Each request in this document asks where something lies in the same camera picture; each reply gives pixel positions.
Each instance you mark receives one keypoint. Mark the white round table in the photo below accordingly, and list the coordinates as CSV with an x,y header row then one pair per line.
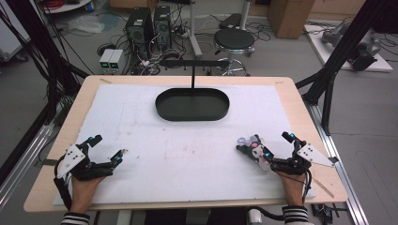
x,y
67,4

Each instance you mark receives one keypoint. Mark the black tape strip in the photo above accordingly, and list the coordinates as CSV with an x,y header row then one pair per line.
x,y
49,162

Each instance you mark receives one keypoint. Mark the clear plastic bag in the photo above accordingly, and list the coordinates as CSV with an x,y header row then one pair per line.
x,y
86,24

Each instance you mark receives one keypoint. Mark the white floor board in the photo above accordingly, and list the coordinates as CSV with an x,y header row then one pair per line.
x,y
316,43

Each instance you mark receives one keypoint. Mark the grey robot device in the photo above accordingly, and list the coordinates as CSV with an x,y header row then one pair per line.
x,y
363,51

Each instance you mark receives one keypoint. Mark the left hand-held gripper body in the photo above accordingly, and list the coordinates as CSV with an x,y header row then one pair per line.
x,y
82,167

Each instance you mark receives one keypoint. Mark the person's right hand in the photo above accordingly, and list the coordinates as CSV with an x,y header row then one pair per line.
x,y
292,187

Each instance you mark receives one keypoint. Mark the person's left hand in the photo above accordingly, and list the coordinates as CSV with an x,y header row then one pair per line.
x,y
84,192

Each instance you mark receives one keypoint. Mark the black round stool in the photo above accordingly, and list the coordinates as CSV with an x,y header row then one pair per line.
x,y
234,40

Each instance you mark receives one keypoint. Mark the white bench power supply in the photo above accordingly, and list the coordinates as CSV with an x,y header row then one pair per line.
x,y
105,59
116,59

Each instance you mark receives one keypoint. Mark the large black computer tower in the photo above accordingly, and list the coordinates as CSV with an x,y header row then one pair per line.
x,y
139,29

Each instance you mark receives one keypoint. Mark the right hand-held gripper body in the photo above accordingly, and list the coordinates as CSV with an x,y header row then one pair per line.
x,y
294,164

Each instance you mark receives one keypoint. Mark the black flat case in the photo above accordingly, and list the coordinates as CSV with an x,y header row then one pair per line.
x,y
231,21

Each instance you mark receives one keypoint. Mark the aluminium rail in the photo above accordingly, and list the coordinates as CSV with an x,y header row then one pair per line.
x,y
341,175
22,159

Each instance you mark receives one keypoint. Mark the black oval tray hanger stand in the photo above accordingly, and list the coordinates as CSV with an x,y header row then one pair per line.
x,y
192,104

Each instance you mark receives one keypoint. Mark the white foam mat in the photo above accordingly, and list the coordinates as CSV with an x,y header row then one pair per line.
x,y
187,156

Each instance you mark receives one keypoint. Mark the brown cardboard box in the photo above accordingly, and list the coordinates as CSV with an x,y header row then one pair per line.
x,y
289,17

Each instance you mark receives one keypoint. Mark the white metal stand leg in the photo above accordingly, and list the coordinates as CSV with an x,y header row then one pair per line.
x,y
194,34

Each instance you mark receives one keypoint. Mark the slim black computer tower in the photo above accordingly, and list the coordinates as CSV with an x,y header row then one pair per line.
x,y
162,26

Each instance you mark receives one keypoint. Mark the thin wooden stick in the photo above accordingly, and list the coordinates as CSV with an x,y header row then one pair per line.
x,y
324,187

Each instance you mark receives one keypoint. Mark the black metal frame post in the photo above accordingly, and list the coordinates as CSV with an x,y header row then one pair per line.
x,y
43,50
341,50

